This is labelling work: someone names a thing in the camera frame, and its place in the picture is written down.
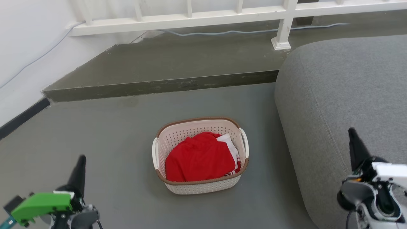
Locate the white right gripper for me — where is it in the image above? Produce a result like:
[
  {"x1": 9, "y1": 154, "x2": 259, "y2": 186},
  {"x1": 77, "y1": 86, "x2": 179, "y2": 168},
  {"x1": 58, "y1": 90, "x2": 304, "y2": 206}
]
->
[{"x1": 348, "y1": 127, "x2": 407, "y2": 184}]

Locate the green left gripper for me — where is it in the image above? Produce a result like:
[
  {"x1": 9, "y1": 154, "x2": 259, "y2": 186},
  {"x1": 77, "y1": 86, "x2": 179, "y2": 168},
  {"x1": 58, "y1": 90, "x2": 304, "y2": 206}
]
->
[{"x1": 10, "y1": 155, "x2": 87, "y2": 228}]

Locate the beige perforated laundry basket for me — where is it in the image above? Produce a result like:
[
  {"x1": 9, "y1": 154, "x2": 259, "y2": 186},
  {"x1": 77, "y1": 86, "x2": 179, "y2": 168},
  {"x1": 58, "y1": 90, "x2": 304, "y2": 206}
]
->
[{"x1": 152, "y1": 117, "x2": 249, "y2": 195}]

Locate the grey fabric sofa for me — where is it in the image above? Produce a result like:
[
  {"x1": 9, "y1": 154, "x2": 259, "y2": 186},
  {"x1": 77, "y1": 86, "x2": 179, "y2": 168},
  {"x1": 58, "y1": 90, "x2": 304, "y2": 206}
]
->
[{"x1": 274, "y1": 34, "x2": 407, "y2": 229}]

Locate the dark grey baseboard strip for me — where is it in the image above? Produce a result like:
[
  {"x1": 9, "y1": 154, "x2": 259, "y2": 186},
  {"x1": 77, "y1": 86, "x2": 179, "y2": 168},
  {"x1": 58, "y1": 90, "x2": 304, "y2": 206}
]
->
[{"x1": 0, "y1": 97, "x2": 51, "y2": 141}]

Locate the red garment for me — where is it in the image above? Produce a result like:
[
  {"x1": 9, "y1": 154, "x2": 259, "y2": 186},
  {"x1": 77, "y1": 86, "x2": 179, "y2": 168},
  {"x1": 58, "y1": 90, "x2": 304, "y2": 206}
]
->
[{"x1": 165, "y1": 132, "x2": 241, "y2": 182}]

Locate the white red-striped garment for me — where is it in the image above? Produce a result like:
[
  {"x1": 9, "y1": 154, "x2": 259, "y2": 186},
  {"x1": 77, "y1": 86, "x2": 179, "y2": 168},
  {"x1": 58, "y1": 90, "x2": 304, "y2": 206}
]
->
[{"x1": 216, "y1": 134, "x2": 241, "y2": 177}]

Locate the raised grey concrete step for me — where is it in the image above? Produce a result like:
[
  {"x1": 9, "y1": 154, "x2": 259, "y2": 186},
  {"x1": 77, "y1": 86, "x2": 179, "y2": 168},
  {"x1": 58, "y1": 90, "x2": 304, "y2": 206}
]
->
[{"x1": 42, "y1": 10, "x2": 407, "y2": 103}]

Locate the white wooden railing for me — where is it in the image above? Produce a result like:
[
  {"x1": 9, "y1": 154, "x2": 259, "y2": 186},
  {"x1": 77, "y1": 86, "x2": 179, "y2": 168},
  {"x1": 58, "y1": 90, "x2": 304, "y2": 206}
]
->
[{"x1": 68, "y1": 0, "x2": 407, "y2": 51}]

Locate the thin grey cable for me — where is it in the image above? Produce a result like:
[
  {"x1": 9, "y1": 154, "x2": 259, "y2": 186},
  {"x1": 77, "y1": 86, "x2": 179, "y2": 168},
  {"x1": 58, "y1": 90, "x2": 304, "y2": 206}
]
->
[{"x1": 0, "y1": 22, "x2": 350, "y2": 90}]

